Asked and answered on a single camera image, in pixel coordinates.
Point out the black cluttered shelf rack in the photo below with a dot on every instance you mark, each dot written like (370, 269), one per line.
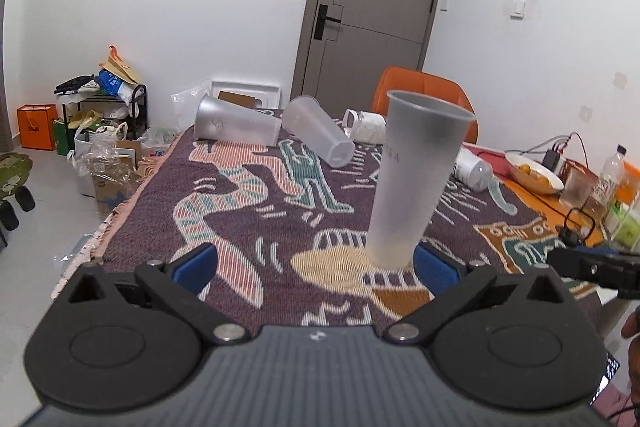
(112, 98)

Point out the grey door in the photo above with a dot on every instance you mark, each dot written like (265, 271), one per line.
(370, 1)

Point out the patterned woven table cloth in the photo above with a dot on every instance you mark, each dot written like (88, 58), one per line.
(289, 230)

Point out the black power adapter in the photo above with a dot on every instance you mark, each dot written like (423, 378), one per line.
(553, 160)

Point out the brown cardboard box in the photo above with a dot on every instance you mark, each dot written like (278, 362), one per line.
(113, 174)

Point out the frosted grey plastic cup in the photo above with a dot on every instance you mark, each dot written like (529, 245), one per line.
(405, 198)

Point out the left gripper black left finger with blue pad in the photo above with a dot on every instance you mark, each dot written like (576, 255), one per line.
(123, 340)

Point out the white bowl with oranges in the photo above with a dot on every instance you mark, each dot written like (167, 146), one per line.
(533, 176)

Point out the orange chair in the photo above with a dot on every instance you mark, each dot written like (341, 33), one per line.
(430, 89)

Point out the black door handle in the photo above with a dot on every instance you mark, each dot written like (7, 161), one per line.
(322, 19)

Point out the orange table mat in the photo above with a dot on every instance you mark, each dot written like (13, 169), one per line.
(547, 205)

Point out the clear plastic drink bottle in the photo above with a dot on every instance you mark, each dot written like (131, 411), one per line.
(610, 175)

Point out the orange paper bag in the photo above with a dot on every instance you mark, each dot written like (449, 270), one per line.
(35, 123)

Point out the frosted cup with logo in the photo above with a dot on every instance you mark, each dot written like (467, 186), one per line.
(224, 121)

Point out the clear cup yellow lemon label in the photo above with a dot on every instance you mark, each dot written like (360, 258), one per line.
(474, 172)

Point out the clear drinking glass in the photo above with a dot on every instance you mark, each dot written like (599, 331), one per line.
(577, 188)

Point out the clear frosted plastic cup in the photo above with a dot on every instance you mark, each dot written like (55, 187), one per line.
(305, 118)

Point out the person's right hand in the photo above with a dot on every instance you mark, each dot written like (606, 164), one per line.
(630, 330)

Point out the black earbuds case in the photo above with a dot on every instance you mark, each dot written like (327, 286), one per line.
(577, 227)

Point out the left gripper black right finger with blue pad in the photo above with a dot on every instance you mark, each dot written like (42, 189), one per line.
(509, 341)

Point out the clear cup white label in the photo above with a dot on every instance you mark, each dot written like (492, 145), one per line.
(364, 127)

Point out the white wall switch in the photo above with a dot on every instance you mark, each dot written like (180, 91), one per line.
(518, 10)

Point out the clear plastic bag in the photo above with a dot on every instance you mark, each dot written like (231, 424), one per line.
(185, 104)

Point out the green camouflage stool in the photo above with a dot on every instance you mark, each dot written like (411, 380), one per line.
(15, 171)

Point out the orange lidded jar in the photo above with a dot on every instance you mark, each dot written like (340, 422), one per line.
(628, 188)

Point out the white styrofoam packing frame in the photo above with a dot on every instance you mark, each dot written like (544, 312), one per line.
(267, 95)

